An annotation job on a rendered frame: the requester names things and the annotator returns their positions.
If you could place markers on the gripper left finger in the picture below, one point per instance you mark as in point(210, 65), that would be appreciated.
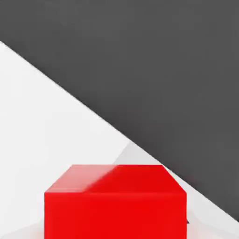
point(31, 233)

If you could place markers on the small red cube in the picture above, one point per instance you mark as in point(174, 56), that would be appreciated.
point(115, 212)

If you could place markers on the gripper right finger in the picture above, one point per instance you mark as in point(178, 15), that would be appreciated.
point(196, 232)

